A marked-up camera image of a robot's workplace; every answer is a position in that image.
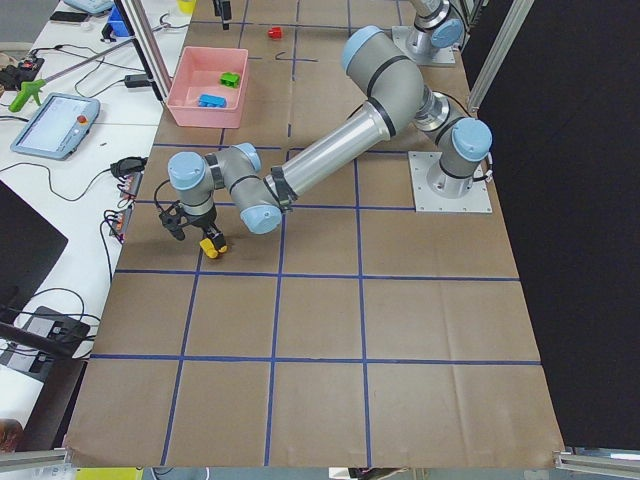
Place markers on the blue toy block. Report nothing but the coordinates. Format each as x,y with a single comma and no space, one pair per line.
212,101

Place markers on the aluminium frame post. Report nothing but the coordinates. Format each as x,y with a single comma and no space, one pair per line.
136,21

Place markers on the black monitor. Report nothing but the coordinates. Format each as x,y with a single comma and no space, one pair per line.
30,248

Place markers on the green toy block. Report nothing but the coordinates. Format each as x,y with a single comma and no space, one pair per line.
230,79

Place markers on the pink plastic box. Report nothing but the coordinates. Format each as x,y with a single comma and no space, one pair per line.
197,73

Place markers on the blue storage bin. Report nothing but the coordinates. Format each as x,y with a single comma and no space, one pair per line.
116,27

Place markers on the yellow toy block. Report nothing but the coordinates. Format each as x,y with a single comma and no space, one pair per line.
210,250

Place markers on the red toy block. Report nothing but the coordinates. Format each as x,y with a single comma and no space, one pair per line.
275,33

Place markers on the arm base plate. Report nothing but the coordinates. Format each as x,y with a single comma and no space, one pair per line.
425,48
436,192

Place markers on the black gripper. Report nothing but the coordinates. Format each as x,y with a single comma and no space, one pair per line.
202,220
222,8

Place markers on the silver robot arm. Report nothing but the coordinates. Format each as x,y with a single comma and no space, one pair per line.
435,25
396,97

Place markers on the black power adapter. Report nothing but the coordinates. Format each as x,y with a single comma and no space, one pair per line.
136,81

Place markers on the black wrist camera,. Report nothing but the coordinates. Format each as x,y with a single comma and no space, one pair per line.
171,218

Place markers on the teach pendant tablet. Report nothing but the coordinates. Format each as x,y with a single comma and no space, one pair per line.
58,127

